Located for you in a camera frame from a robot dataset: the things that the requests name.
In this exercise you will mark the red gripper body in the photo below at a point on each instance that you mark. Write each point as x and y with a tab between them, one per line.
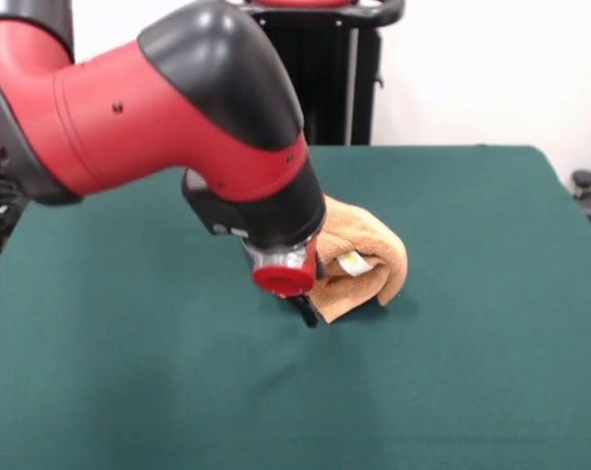
283	281

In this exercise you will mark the dark green table cloth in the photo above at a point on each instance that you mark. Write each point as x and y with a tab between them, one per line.
422	372

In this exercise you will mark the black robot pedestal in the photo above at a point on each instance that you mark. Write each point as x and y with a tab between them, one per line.
334	78

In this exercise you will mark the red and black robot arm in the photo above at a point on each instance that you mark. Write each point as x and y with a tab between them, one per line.
153	127

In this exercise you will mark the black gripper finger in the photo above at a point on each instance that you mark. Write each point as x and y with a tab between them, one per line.
309	313
321	267

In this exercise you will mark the orange terry towel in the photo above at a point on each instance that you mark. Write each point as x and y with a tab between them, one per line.
369	235

